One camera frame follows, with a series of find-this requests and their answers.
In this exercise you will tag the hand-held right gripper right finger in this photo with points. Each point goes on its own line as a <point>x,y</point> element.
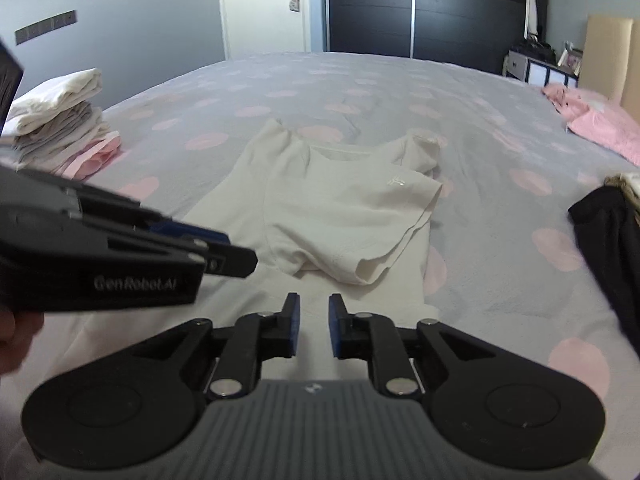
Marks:
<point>333,325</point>

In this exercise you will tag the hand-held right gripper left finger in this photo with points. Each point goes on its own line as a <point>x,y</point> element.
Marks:
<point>293,322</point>

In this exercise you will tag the beige clothes pile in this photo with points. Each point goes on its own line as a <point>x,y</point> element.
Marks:
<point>625,187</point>

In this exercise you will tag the white bedside cabinet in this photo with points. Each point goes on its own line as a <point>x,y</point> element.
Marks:
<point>540,72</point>

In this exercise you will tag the beige upholstered headboard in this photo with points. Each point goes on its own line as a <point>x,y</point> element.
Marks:
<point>607,55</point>

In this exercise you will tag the black garment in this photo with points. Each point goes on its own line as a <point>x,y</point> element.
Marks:
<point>607,250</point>

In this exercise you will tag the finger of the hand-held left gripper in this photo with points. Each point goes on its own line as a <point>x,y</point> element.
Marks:
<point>190,231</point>
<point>230,262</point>

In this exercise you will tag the grey pink-dotted bedsheet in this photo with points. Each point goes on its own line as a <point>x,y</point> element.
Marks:
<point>450,110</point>

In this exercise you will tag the stack of folded clothes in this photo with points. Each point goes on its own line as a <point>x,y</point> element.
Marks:
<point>55,120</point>

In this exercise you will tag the white t-shirt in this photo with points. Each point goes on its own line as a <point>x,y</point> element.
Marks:
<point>340,200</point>

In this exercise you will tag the person's left hand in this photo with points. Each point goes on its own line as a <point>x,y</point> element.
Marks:
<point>17,335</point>

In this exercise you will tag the pink garment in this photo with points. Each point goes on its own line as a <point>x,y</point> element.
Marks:
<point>600,120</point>

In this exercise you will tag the black wardrobe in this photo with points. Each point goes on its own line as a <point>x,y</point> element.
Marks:
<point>425,15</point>

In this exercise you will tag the picture frame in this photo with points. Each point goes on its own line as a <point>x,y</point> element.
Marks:
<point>571,60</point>

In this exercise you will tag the grey wall switch panel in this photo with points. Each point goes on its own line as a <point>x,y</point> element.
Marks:
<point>46,26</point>

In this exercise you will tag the white door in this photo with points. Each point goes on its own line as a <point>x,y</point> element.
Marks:
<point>260,10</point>

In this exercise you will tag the grey hanging door tag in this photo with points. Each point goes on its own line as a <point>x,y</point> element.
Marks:
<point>295,3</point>

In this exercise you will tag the black bag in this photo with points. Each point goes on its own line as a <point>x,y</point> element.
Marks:
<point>532,50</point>

